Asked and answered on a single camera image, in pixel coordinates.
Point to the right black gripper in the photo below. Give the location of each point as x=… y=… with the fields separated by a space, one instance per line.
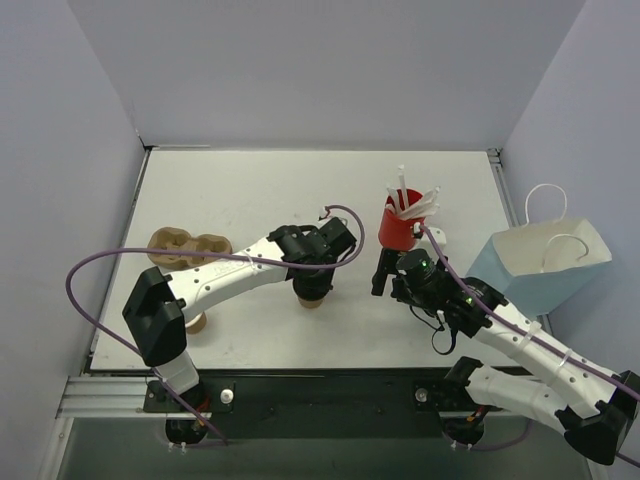
x=392 y=275

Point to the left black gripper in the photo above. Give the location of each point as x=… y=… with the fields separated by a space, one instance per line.
x=311 y=288

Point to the white wrapped straw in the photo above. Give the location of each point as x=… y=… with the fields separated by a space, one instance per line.
x=395 y=204
x=403 y=188
x=426 y=206

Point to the brown paper coffee cup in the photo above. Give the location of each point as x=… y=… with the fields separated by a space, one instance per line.
x=310 y=304

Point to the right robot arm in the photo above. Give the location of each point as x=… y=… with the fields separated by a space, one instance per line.
x=592 y=407

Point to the red straw holder cup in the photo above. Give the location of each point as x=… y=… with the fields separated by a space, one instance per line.
x=394 y=233

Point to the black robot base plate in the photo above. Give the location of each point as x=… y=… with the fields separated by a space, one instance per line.
x=392 y=403

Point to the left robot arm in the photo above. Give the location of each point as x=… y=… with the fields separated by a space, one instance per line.
x=161 y=305

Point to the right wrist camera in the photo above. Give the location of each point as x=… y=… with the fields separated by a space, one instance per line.
x=438 y=235

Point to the light blue paper bag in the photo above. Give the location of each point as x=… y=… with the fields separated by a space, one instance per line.
x=539 y=266

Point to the brown cardboard cup carrier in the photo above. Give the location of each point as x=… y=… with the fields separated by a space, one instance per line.
x=170 y=240

